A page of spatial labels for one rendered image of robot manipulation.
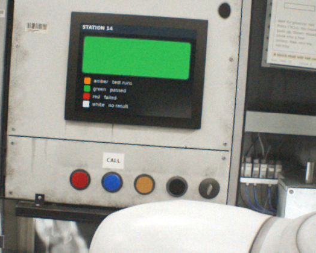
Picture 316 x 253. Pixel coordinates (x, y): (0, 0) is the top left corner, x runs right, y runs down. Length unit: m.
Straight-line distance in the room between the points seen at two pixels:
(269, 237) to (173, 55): 0.64
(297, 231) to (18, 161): 0.78
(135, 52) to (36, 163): 0.28
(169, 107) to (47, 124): 0.23
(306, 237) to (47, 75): 0.78
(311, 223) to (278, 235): 0.05
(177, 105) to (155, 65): 0.08
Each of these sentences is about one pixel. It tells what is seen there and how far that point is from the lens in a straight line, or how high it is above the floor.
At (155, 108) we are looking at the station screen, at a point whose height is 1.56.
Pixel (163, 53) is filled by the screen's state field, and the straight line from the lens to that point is 1.26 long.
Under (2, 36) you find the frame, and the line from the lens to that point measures 1.33.
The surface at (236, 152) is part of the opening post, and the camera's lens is 1.32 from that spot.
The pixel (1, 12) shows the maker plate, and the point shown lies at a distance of 1.33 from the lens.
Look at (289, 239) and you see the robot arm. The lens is 0.64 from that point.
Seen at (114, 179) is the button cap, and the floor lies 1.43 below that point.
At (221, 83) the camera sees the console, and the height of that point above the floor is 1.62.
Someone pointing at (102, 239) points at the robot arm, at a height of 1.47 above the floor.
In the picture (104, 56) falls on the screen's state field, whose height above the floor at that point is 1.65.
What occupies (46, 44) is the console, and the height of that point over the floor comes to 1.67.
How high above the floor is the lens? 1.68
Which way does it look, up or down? 6 degrees down
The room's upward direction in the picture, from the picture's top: 4 degrees clockwise
